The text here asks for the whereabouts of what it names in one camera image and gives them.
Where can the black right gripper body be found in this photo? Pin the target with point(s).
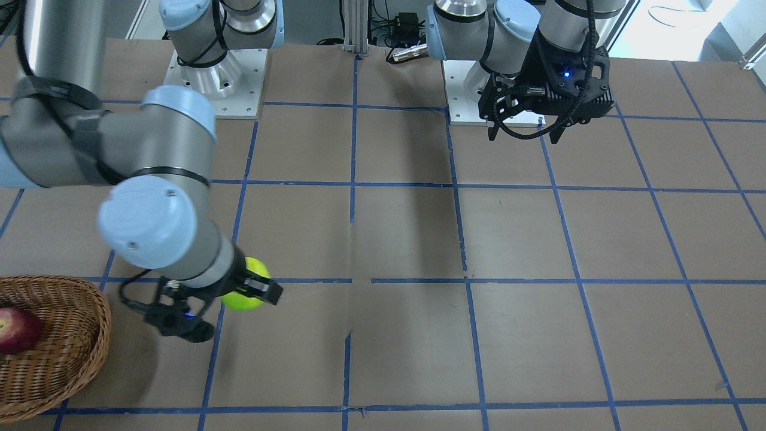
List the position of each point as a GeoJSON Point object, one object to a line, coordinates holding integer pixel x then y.
{"type": "Point", "coordinates": [241, 277]}

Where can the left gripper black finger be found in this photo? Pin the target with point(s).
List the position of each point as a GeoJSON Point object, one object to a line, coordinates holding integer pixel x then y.
{"type": "Point", "coordinates": [558, 131]}
{"type": "Point", "coordinates": [494, 128]}

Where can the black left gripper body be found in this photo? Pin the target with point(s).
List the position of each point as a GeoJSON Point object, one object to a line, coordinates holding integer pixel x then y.
{"type": "Point", "coordinates": [541, 64]}

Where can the green apple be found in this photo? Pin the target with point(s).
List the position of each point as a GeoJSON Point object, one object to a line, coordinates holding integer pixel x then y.
{"type": "Point", "coordinates": [238, 299]}

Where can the red yellow apple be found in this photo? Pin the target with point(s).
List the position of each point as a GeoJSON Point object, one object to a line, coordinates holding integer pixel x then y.
{"type": "Point", "coordinates": [20, 330]}

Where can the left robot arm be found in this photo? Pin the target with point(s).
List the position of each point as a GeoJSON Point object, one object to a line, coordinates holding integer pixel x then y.
{"type": "Point", "coordinates": [498, 36]}

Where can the wicker basket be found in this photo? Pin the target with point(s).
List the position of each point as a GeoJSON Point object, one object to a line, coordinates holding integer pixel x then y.
{"type": "Point", "coordinates": [75, 343]}

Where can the silver cylinder connector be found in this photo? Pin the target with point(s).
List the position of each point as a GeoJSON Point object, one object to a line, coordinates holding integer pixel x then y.
{"type": "Point", "coordinates": [400, 55]}

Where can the black wrist camera, left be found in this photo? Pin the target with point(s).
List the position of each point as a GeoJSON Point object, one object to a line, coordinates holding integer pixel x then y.
{"type": "Point", "coordinates": [576, 83]}

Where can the black wrist camera, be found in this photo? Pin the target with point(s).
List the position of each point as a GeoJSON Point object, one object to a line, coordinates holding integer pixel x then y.
{"type": "Point", "coordinates": [176, 309]}
{"type": "Point", "coordinates": [576, 83]}

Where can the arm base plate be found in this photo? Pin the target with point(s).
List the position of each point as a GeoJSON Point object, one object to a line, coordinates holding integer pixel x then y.
{"type": "Point", "coordinates": [234, 86]}
{"type": "Point", "coordinates": [464, 80]}

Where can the black wrist camera, right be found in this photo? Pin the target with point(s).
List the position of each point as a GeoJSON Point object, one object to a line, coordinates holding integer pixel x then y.
{"type": "Point", "coordinates": [176, 309]}

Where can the aluminium frame post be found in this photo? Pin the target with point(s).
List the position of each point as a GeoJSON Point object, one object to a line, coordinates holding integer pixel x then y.
{"type": "Point", "coordinates": [356, 26]}

